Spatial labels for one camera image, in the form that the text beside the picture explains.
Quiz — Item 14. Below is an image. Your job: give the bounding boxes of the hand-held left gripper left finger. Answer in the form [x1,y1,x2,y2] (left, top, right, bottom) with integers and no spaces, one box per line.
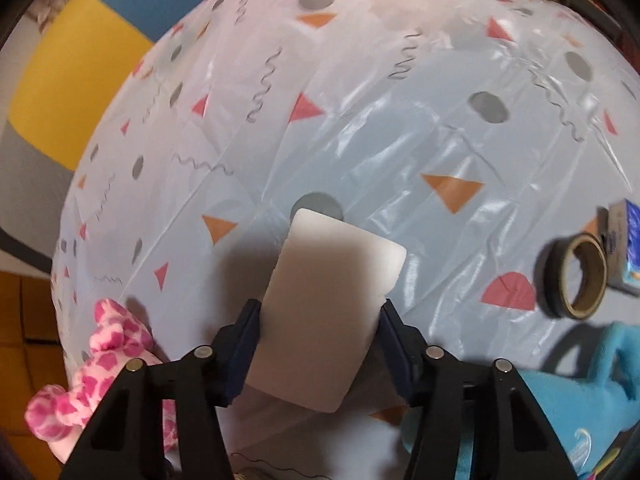
[60,299,263,480]

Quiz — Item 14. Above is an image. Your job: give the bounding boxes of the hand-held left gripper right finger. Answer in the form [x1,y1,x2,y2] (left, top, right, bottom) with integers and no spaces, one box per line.
[377,299,571,480]

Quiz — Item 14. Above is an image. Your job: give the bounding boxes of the white rectangular card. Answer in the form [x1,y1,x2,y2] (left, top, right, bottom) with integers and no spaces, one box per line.
[245,208,407,413]

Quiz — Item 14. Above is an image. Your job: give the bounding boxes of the blue plush toy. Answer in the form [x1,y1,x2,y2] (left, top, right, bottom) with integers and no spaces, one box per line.
[400,320,637,480]

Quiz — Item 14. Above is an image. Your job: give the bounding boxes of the black tape roll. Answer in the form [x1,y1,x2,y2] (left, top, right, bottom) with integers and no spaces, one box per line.
[542,232,609,320]

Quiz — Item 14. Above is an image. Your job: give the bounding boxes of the pink spotted plush toy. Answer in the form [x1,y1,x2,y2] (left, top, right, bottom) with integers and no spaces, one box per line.
[25,299,179,463]

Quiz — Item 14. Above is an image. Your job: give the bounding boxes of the blue white small carton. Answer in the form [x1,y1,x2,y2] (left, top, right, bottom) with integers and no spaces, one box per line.
[597,199,640,296]

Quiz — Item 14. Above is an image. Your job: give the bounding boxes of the grey yellow blue chair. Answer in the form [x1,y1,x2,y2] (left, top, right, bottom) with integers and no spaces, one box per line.
[0,0,281,276]

